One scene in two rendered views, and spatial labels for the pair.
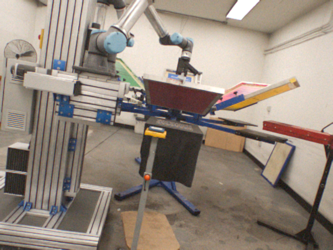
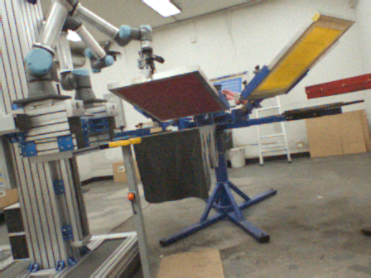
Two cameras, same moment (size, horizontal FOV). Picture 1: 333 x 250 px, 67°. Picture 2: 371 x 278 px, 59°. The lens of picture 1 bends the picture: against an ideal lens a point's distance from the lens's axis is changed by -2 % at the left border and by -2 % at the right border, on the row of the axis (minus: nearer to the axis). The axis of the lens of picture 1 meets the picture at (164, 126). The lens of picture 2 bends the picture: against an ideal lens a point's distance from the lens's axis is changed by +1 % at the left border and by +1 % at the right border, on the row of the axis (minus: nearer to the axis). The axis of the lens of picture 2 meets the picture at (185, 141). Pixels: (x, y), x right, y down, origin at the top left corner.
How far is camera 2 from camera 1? 0.84 m
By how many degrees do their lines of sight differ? 19
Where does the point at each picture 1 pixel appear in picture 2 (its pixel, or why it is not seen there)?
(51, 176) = (48, 227)
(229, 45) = (296, 19)
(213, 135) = (319, 141)
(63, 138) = (45, 182)
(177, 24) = (222, 24)
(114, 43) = (36, 61)
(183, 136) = (176, 139)
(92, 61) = (31, 89)
